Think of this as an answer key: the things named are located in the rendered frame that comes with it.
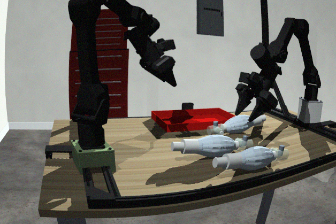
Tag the red tray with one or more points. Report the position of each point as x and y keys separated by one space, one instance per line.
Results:
x=178 y=120

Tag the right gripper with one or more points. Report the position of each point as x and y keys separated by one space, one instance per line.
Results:
x=159 y=69

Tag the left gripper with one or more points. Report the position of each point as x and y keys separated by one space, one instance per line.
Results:
x=264 y=102

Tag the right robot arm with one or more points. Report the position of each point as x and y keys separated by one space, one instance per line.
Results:
x=93 y=96

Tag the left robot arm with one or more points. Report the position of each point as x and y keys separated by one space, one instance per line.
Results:
x=267 y=58

